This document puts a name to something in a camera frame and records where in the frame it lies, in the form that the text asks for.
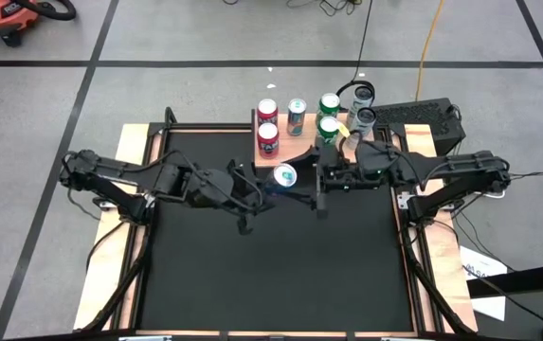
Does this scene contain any white paper sheet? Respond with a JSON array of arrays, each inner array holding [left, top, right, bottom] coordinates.
[[459, 244, 509, 323]]

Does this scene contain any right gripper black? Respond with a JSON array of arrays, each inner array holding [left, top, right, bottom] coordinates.
[[275, 143, 405, 220]]

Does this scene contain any white cable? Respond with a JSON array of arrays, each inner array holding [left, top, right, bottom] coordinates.
[[481, 182, 507, 200]]

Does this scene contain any black board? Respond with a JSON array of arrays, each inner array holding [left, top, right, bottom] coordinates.
[[465, 260, 543, 300]]

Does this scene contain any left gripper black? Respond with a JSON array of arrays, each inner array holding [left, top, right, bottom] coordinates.
[[188, 158, 278, 237]]

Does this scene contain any long black floor cable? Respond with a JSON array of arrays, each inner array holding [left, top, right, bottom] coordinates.
[[352, 0, 374, 81]]

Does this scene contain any short black frame strut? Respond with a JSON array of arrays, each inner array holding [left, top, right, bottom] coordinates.
[[163, 105, 178, 136]]

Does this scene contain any green Sprite can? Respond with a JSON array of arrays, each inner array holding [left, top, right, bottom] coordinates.
[[317, 116, 342, 147], [317, 92, 342, 118]]

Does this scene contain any tall grey beverage can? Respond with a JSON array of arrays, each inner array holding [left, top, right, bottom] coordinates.
[[346, 106, 378, 151], [349, 84, 376, 113]]

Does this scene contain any yellow floor cable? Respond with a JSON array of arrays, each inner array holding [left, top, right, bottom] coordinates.
[[414, 0, 445, 103]]

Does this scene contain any black cable bundle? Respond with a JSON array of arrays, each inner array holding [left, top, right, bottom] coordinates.
[[285, 0, 363, 16]]

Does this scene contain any wooden shelf with black legs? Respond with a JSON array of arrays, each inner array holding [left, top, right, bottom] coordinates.
[[253, 112, 379, 187]]

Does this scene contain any black vacuum hose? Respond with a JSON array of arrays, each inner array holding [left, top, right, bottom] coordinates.
[[17, 0, 78, 23]]

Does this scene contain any red Fanta can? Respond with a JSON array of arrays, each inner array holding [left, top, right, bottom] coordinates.
[[256, 98, 280, 125], [256, 121, 281, 161]]

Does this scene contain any black table mat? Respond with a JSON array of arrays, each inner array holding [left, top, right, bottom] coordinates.
[[138, 128, 415, 332]]

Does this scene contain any slim teal beverage can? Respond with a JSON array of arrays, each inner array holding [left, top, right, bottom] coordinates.
[[285, 98, 308, 137]]

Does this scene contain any black cable loop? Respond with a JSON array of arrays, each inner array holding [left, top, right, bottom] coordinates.
[[335, 80, 377, 103]]

